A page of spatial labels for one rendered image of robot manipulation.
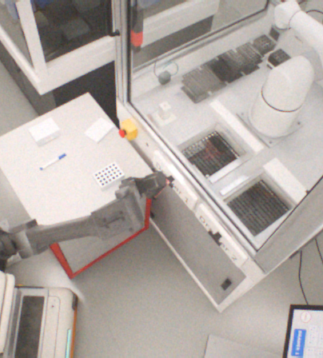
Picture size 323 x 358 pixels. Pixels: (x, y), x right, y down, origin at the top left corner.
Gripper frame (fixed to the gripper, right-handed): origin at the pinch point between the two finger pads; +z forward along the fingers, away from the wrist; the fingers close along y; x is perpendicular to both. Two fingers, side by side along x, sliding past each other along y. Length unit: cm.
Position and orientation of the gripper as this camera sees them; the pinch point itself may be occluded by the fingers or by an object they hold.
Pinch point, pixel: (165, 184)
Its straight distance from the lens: 160.2
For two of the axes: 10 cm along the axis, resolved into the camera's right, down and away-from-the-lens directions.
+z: 5.3, 0.0, 8.5
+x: -5.7, -7.4, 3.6
